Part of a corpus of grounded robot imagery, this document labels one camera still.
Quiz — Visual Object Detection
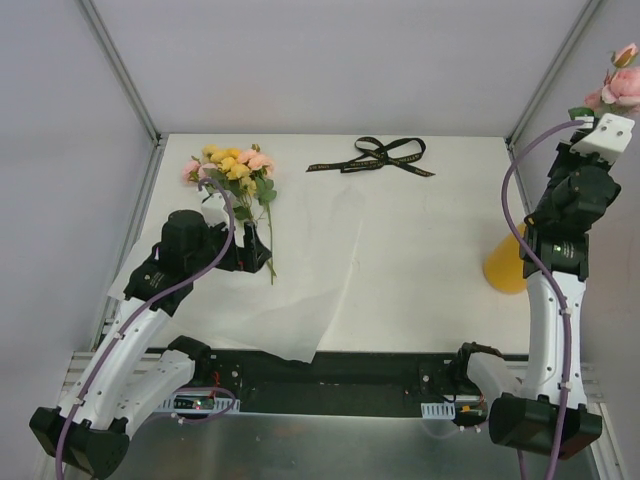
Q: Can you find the white wrapping paper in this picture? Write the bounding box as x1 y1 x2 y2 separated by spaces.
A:
107 174 371 365

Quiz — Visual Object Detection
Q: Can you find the pink yellow flower bouquet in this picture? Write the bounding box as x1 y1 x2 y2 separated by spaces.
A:
182 144 277 278

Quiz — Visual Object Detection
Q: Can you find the black ribbon gold lettering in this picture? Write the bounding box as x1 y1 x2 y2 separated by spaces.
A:
306 136 434 178

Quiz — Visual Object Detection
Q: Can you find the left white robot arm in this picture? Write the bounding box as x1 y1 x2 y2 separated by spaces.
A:
29 210 271 479

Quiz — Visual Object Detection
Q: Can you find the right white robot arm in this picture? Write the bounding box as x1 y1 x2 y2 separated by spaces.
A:
445 142 621 463

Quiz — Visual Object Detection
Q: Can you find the yellow cylindrical vase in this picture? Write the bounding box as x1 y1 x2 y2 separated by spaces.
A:
483 223 526 295

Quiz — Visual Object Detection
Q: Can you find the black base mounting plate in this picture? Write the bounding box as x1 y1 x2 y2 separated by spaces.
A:
190 350 485 418

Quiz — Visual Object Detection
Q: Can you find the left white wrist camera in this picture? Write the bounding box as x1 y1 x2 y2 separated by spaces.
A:
201 193 235 232

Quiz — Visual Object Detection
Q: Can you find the left white cable duct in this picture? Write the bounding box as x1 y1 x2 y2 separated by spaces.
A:
154 391 241 415

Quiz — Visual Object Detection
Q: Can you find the white cable duct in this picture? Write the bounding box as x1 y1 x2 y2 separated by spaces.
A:
420 402 456 421
154 391 241 415

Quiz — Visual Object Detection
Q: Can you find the right aluminium frame post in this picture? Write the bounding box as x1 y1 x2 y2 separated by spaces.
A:
505 0 607 150

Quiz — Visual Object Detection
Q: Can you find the aluminium frame post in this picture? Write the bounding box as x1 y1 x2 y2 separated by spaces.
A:
77 0 164 144
505 0 607 150

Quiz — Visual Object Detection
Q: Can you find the right white cable duct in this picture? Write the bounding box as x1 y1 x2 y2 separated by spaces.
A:
420 402 456 421

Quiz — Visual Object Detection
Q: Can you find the left aluminium frame post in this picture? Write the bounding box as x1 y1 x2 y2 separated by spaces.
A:
77 0 164 144

